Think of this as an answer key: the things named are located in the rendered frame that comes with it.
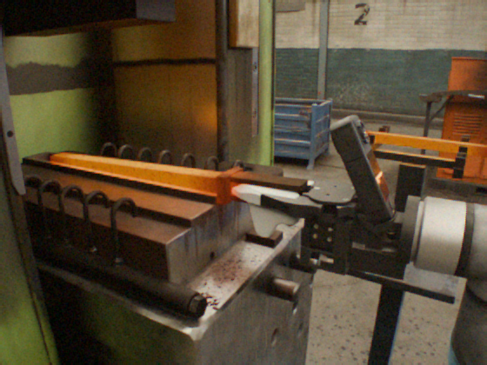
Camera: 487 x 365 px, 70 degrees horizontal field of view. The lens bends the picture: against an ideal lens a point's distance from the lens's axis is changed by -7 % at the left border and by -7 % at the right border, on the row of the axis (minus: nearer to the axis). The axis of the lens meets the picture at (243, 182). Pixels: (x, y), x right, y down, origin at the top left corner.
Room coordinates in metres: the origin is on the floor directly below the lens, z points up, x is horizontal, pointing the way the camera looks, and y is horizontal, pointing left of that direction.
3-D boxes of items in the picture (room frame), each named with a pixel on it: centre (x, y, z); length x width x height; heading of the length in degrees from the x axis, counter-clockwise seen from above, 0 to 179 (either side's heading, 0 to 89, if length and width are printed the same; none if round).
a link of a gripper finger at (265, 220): (0.40, -0.02, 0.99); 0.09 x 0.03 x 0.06; 65
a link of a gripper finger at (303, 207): (0.38, -0.06, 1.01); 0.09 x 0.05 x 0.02; 65
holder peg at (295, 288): (0.42, -0.05, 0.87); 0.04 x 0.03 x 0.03; 62
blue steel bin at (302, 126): (4.58, -0.41, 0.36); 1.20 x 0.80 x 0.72; 64
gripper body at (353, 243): (0.37, -0.13, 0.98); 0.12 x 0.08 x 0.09; 62
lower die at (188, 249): (0.53, 0.22, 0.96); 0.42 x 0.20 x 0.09; 62
